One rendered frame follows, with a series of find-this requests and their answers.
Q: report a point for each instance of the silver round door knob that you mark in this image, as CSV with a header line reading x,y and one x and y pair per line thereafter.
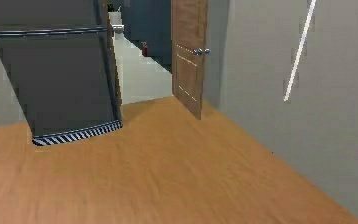
x,y
201,51

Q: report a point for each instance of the brown wooden room door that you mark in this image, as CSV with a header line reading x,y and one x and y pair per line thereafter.
x,y
188,50

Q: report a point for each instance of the small red bottle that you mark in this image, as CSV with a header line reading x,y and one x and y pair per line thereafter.
x,y
144,49

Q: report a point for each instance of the thin white wall strip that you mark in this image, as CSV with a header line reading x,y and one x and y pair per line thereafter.
x,y
300,50

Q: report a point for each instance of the dark grey fridge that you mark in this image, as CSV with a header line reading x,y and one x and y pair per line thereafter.
x,y
63,83

